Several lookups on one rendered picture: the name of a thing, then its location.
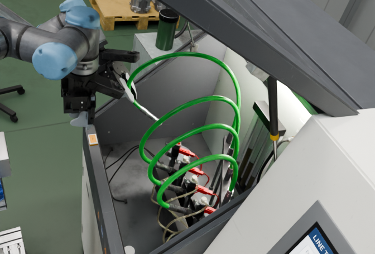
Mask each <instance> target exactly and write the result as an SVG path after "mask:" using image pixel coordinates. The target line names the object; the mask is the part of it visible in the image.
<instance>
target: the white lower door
mask: <svg viewBox="0 0 375 254"><path fill-rule="evenodd" d="M82 174H83V224H81V231H82V239H83V246H84V253H85V254H103V251H102V245H101V242H100V236H99V231H98V225H97V219H96V215H95V210H94V204H93V198H92V193H91V189H90V183H89V177H88V172H87V168H86V162H85V156H84V157H83V171H82Z"/></svg>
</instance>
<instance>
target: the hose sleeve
mask: <svg viewBox="0 0 375 254"><path fill-rule="evenodd" d="M139 111H141V112H142V113H143V114H145V115H146V116H147V117H148V118H150V119H151V120H153V121H154V122H156V121H158V120H159V119H158V118H157V117H156V116H154V115H153V114H152V113H151V112H149V111H148V110H147V109H146V108H144V107H143V106H142V107H141V109H139Z"/></svg>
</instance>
